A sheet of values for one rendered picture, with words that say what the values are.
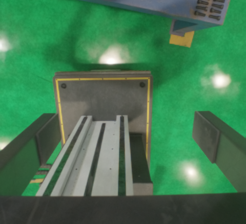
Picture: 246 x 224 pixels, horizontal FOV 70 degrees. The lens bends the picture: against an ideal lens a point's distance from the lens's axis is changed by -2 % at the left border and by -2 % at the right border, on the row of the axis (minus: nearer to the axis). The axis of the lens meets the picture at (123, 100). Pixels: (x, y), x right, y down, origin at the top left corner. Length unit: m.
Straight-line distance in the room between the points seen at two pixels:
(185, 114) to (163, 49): 0.63
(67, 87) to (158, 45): 0.81
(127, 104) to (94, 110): 0.24
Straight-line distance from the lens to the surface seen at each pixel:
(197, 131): 0.17
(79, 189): 0.79
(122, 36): 1.55
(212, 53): 1.73
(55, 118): 0.16
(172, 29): 1.60
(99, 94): 1.28
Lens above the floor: 1.55
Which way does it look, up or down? 73 degrees down
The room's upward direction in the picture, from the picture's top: 179 degrees clockwise
